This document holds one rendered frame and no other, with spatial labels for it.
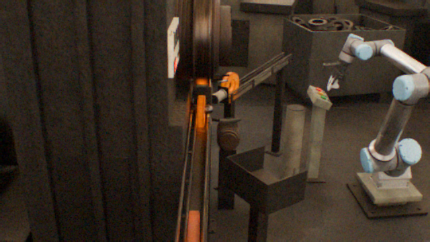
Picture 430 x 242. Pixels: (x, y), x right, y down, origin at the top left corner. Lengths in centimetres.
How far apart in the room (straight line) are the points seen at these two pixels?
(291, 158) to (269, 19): 207
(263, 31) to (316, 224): 256
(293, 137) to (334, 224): 62
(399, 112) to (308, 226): 86
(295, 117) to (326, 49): 147
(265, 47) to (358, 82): 103
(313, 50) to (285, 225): 198
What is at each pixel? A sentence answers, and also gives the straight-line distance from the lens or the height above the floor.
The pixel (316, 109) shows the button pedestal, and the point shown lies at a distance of 304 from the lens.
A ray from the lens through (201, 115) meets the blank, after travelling 223.
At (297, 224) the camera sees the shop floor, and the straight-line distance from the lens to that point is 279.
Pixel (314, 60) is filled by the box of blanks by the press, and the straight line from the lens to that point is 431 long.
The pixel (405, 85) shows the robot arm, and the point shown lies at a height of 94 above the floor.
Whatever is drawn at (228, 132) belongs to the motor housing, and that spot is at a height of 52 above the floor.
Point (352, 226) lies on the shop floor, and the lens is 285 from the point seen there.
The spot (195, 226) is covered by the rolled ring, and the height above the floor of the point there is 74.
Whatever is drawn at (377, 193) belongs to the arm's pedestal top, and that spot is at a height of 12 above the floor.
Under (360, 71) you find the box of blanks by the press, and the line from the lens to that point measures 459.
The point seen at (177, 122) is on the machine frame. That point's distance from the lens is 184.
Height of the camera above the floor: 160
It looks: 23 degrees down
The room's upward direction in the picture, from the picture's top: 1 degrees clockwise
